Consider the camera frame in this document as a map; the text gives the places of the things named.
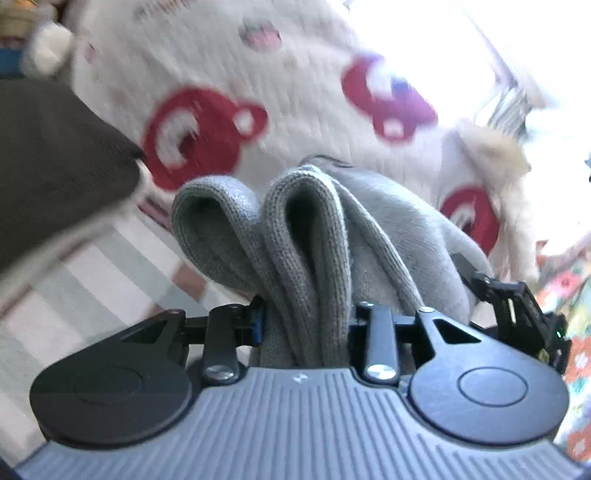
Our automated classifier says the folded dark brown garment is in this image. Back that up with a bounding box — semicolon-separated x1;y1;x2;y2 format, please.
1;79;142;270

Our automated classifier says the folded white garment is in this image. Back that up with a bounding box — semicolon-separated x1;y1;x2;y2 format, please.
1;160;153;315

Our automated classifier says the white red bear quilt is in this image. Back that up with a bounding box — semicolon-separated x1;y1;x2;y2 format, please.
65;1;539;282

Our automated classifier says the colourful floral quilt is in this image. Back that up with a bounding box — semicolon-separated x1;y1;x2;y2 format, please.
536;249;591;463

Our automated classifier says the checkered bed sheet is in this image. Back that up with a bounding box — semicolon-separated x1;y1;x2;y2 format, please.
1;213;249;464

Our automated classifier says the grey knit sweater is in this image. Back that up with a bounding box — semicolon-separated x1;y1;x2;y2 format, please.
171;156;491;368

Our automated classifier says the grey bunny plush toy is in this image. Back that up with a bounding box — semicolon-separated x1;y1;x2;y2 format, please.
0;0;74;79

